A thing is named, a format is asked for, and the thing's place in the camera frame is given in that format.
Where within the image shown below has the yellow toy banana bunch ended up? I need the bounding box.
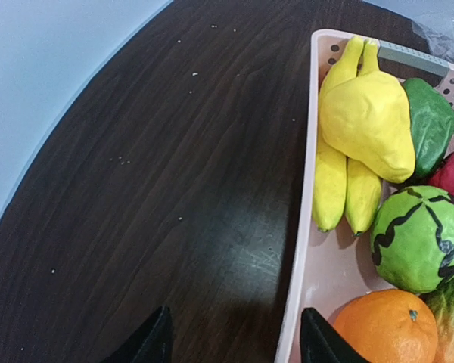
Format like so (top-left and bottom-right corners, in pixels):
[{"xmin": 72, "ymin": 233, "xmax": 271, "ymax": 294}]
[{"xmin": 313, "ymin": 36, "xmax": 382, "ymax": 236}]

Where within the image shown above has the yellow toy pear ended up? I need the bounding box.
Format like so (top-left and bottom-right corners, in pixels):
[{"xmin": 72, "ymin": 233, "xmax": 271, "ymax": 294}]
[{"xmin": 319, "ymin": 71, "xmax": 415, "ymax": 183}]

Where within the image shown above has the pink perforated plastic basket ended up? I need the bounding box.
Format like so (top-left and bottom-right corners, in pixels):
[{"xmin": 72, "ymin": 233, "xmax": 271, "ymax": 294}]
[{"xmin": 275, "ymin": 29, "xmax": 454, "ymax": 362}]

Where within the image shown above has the green orange toy mango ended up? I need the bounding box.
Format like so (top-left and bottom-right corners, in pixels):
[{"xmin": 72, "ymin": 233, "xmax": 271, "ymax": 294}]
[{"xmin": 422, "ymin": 278, "xmax": 454, "ymax": 362}]

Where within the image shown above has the green toy bell pepper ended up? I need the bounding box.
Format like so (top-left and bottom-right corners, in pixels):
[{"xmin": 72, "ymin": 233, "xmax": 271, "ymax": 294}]
[{"xmin": 403, "ymin": 78, "xmax": 454, "ymax": 180}]

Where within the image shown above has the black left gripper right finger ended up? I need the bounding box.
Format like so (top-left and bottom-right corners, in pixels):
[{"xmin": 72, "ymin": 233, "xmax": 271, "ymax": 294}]
[{"xmin": 300, "ymin": 307, "xmax": 363, "ymax": 363}]

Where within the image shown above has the orange toy orange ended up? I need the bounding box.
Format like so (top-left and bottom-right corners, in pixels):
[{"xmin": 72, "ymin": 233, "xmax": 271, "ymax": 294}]
[{"xmin": 334, "ymin": 289, "xmax": 438, "ymax": 362}]

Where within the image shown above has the green toy watermelon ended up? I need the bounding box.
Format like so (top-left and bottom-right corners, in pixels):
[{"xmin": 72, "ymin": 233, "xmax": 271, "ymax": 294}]
[{"xmin": 370, "ymin": 185, "xmax": 454, "ymax": 294}]

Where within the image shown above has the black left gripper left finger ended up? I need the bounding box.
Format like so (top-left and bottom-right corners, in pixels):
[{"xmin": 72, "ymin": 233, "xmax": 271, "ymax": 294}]
[{"xmin": 129, "ymin": 306, "xmax": 173, "ymax": 363}]

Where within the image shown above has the clear zip top bag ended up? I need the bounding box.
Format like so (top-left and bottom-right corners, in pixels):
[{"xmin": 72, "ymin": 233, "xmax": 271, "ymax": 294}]
[{"xmin": 412, "ymin": 9, "xmax": 454, "ymax": 64}]

